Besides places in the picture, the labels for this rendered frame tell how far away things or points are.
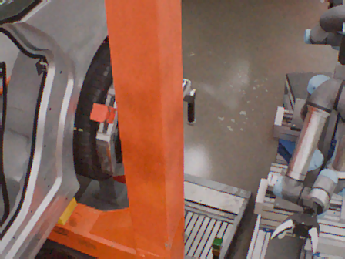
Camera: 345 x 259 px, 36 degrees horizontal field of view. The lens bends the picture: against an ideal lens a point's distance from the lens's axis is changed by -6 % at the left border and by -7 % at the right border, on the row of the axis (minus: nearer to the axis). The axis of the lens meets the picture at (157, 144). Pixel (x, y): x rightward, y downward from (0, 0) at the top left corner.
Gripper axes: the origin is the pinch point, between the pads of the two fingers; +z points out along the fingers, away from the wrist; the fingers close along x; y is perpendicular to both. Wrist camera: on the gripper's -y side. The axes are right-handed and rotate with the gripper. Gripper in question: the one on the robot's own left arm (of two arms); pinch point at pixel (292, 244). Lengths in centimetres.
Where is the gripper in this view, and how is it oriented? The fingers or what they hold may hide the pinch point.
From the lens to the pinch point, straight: 176.9
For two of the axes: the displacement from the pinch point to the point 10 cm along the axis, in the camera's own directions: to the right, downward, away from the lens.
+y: 1.6, 7.3, 6.6
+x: -8.3, -2.6, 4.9
